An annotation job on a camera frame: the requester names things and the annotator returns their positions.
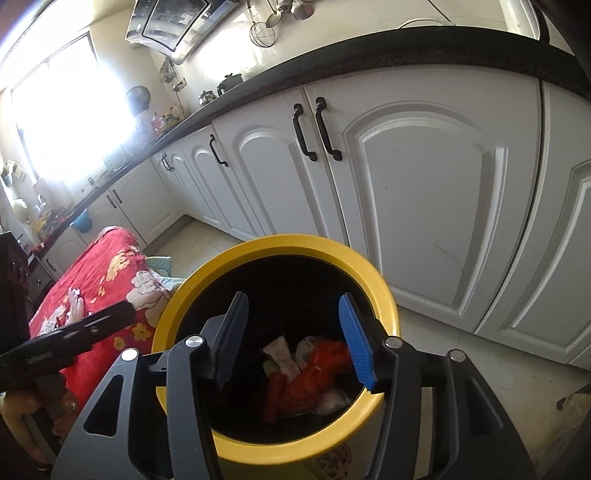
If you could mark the wooden cutting board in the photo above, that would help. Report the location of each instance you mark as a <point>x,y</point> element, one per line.
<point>51,191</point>

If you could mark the white printed plastic bag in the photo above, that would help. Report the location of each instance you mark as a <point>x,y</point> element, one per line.
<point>332,401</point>

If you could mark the white electric kettle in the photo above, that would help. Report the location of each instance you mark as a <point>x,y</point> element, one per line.
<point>521,18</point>

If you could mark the yellow-rimmed trash can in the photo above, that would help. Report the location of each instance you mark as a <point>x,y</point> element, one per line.
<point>277,242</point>

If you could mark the steel range hood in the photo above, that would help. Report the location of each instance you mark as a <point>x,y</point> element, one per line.
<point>175,23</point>

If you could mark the blue round plate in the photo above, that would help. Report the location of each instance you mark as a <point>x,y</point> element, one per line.
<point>138,100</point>

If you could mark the blue plastic basin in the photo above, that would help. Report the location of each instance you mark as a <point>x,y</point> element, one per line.
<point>81,221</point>

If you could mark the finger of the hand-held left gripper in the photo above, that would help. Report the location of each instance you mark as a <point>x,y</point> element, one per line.
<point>101,323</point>

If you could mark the foam fruit net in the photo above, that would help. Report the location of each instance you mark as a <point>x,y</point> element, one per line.
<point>284,357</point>

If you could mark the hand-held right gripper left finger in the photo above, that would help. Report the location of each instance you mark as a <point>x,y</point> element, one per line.
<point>231,341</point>

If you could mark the pale dotted cloth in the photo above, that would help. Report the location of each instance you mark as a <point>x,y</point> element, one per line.
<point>164,270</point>

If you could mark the red plastic bag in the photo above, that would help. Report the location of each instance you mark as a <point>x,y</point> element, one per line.
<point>314,383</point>

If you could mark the person's left hand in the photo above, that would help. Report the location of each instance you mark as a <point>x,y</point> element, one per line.
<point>14,415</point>

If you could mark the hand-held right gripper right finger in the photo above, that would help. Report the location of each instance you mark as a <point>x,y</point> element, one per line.
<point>358,341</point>

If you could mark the black pot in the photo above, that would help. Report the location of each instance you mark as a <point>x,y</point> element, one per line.
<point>230,84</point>

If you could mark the black kitchen countertop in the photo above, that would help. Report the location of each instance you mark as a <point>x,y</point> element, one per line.
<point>369,46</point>

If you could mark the crumpled translucent plastic bag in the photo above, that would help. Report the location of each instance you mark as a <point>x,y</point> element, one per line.
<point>577,401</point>

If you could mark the row of white cabinet doors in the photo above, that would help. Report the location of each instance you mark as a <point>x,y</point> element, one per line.
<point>415,184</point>

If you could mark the row of condiment bottles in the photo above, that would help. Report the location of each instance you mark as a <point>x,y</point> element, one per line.
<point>165,120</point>

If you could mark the kitchen window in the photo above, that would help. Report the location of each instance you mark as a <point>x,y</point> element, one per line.
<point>69,115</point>

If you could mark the red floral blanket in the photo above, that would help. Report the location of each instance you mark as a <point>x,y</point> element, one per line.
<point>111,258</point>

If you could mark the hanging small kitchen tools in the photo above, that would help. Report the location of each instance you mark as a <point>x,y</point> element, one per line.
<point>170,74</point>

